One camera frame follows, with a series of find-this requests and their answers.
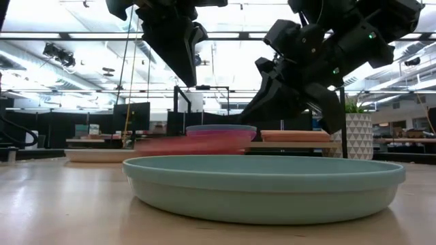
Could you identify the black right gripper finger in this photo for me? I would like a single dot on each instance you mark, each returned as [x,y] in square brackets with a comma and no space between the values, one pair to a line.
[276,105]
[327,109]

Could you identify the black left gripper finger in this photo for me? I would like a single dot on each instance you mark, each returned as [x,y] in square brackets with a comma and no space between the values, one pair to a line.
[177,44]

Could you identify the tan plate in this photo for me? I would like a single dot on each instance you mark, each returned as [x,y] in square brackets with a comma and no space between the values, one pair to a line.
[294,136]

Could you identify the pink plate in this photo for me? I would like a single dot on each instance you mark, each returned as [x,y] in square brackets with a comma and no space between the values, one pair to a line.
[218,137]

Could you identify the light green plate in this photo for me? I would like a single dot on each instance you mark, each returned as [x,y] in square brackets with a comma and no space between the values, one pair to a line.
[262,200]

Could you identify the pale peach plate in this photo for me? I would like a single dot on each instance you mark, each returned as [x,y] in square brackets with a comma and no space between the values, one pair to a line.
[98,156]

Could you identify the green plant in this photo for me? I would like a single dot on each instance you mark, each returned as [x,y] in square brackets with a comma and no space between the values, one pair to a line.
[352,108]

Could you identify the triangle pattern plant pot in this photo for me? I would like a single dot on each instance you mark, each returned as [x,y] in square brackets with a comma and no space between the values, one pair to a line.
[359,136]

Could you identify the black partition screen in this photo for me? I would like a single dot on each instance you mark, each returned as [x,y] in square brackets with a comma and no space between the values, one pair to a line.
[58,127]
[204,119]

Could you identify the black ceiling device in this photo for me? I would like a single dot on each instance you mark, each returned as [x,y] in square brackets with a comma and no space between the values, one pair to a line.
[413,61]

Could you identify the black ceiling spotlight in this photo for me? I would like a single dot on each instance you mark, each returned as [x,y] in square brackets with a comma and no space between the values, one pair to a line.
[59,54]

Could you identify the white container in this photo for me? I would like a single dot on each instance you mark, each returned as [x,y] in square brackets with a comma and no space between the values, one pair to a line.
[32,137]

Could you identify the round ceiling camera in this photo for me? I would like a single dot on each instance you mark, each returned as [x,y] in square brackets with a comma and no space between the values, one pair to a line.
[199,60]

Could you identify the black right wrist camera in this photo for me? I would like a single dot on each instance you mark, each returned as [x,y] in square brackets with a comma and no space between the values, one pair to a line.
[293,39]

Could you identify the black metal rig frame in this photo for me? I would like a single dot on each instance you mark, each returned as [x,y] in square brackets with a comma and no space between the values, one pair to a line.
[64,35]

